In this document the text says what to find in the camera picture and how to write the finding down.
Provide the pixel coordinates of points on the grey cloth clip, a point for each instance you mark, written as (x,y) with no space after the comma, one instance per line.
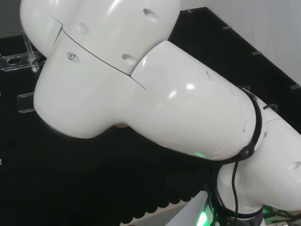
(295,86)
(188,10)
(227,27)
(256,53)

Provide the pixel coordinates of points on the black bench cloth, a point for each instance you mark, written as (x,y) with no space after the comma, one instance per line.
(70,179)

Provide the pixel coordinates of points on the clear funnel stand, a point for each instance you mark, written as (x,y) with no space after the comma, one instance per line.
(14,61)

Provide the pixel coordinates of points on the pale board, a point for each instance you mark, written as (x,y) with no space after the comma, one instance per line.
(164,209)

